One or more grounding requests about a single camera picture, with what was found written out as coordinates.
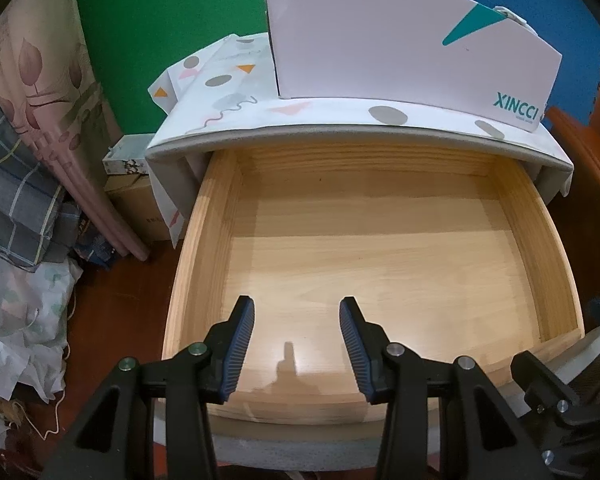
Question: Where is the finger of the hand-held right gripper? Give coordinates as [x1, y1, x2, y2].
[537, 402, 600, 478]
[510, 350, 588, 416]

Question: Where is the pink floral bedding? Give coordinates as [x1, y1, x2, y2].
[0, 0, 151, 261]

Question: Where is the grey plaid cloth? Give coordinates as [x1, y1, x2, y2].
[0, 75, 81, 273]

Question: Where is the blue packet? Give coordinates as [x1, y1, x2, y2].
[75, 220, 118, 268]

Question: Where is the blue foam mat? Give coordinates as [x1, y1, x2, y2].
[370, 0, 600, 111]

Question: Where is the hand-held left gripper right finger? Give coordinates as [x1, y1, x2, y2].
[339, 296, 551, 480]

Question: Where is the green foam mat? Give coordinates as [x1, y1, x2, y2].
[70, 0, 291, 141]

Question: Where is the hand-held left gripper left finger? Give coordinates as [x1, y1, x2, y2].
[42, 295, 257, 480]

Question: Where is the grey bedside cabinet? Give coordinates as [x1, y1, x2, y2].
[145, 125, 576, 241]

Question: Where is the white cardboard box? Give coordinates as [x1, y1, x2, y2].
[263, 0, 563, 133]

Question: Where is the thin white cable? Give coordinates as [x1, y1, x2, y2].
[27, 285, 76, 436]

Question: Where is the grey wooden drawer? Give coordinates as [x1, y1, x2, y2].
[161, 142, 600, 466]

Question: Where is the brown cardboard box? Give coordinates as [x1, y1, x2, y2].
[105, 172, 173, 243]

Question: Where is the orange wooden furniture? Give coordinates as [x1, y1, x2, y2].
[542, 55, 600, 311]

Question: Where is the small white patterned box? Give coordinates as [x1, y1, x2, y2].
[102, 134, 153, 177]

